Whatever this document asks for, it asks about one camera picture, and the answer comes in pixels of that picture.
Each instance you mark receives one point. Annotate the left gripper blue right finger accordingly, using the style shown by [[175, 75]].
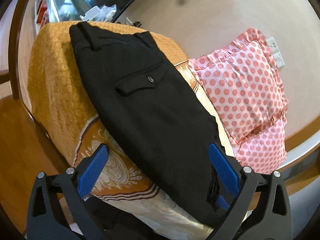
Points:
[[261, 206]]

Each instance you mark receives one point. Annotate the black pants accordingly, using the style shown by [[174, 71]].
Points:
[[153, 115]]

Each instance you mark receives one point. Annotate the pink polka dot pillow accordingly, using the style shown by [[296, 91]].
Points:
[[264, 152], [243, 84]]

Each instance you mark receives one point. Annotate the right pink polka dot pillow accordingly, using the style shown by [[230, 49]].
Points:
[[264, 152]]

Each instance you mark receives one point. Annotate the left pink polka dot pillow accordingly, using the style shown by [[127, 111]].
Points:
[[243, 84]]

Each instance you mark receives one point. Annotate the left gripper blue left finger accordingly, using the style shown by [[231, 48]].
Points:
[[45, 217]]

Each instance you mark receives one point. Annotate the yellow patterned bed sheet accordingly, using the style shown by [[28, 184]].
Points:
[[61, 105]]

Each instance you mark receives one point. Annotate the white wall socket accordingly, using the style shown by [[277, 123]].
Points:
[[276, 52]]

